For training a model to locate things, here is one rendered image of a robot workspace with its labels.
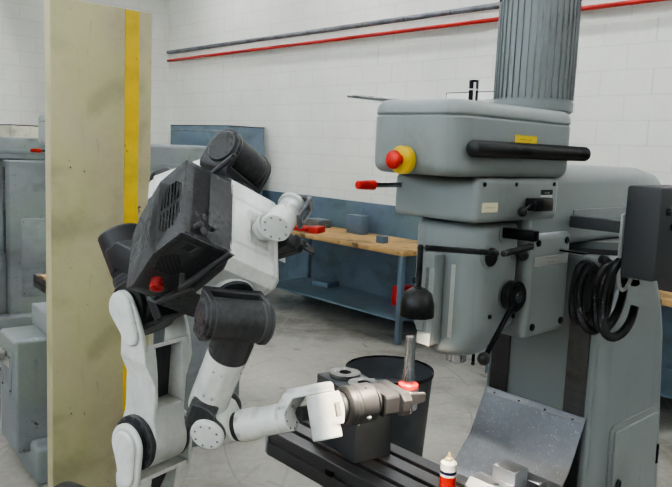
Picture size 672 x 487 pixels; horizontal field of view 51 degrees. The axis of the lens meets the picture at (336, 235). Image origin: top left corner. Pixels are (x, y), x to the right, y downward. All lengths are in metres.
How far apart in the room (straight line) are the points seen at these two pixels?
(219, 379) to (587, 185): 1.05
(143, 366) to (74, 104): 1.41
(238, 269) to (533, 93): 0.83
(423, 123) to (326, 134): 6.90
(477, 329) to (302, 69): 7.34
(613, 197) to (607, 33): 4.33
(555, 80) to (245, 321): 0.94
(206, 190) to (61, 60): 1.49
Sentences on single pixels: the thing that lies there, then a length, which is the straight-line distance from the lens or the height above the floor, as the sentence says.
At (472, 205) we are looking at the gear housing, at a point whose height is 1.67.
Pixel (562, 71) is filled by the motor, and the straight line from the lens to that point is 1.84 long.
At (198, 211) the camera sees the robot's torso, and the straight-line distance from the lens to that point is 1.52.
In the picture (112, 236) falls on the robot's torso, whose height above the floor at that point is 1.53.
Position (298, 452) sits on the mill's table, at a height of 0.92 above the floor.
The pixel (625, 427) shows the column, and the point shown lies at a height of 1.05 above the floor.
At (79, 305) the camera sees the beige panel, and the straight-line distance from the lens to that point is 3.04.
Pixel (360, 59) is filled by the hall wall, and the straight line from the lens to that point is 8.06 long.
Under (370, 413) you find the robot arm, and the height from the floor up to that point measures 1.20.
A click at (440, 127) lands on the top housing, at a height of 1.83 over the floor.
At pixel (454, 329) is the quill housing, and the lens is 1.64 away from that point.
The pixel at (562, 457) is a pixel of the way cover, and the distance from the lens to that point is 2.05.
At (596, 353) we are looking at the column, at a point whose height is 1.27.
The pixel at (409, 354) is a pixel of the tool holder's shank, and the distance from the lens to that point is 1.66.
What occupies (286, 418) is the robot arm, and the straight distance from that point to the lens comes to 1.59.
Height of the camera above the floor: 1.78
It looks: 7 degrees down
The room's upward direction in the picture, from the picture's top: 2 degrees clockwise
